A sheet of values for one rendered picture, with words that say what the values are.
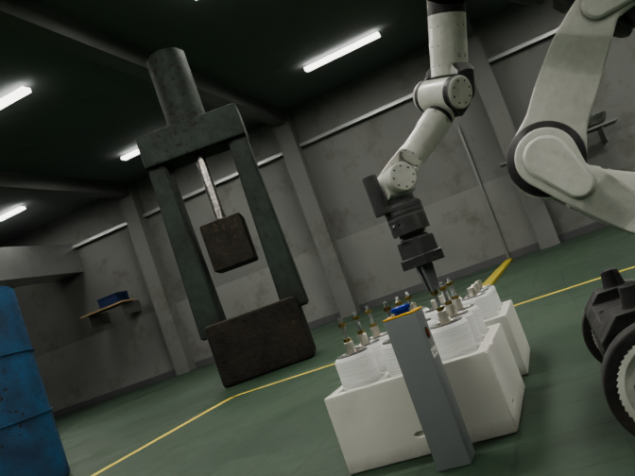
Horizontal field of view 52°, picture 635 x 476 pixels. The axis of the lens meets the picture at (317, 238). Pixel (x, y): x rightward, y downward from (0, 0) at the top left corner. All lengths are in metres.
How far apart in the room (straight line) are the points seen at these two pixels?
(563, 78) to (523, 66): 9.83
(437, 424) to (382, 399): 0.19
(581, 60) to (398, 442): 0.87
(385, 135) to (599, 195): 10.06
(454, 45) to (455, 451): 0.90
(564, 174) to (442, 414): 0.51
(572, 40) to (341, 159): 10.19
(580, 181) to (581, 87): 0.19
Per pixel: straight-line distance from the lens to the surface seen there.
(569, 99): 1.34
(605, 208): 1.30
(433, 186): 11.04
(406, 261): 1.51
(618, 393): 1.11
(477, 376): 1.45
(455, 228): 10.96
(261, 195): 5.50
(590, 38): 1.33
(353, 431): 1.54
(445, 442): 1.36
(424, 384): 1.34
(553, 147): 1.27
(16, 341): 3.59
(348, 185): 11.36
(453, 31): 1.62
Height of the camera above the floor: 0.39
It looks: 5 degrees up
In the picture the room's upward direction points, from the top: 20 degrees counter-clockwise
